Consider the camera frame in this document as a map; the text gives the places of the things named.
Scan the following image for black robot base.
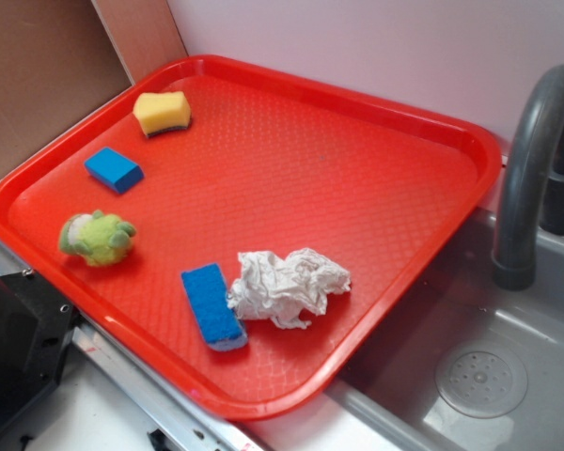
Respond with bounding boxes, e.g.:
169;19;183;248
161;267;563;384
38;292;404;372
0;271;76;431

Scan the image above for blue block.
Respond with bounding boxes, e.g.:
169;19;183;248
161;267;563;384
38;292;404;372
84;148;145;194

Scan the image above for red plastic tray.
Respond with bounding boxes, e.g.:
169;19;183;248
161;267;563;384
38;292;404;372
0;56;501;420

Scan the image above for crumpled white paper towel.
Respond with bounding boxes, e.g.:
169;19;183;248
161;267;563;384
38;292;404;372
227;248;351;330

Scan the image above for blue scrub sponge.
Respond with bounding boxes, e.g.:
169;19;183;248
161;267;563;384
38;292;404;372
180;264;248;352

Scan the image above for yellow sponge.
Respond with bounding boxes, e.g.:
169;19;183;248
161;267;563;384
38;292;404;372
133;91;192;137

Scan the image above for green plush toy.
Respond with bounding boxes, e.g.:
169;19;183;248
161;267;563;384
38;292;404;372
58;210;137;267

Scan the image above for grey plastic sink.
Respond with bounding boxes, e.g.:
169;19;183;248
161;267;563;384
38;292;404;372
322;206;564;451

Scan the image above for sink drain cover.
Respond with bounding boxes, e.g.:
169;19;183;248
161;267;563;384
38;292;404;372
435;342;528;419

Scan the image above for grey toy faucet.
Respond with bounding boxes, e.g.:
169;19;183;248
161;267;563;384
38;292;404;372
492;65;564;290

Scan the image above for brown cardboard panel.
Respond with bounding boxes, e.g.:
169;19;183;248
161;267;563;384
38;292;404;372
0;1;187;179

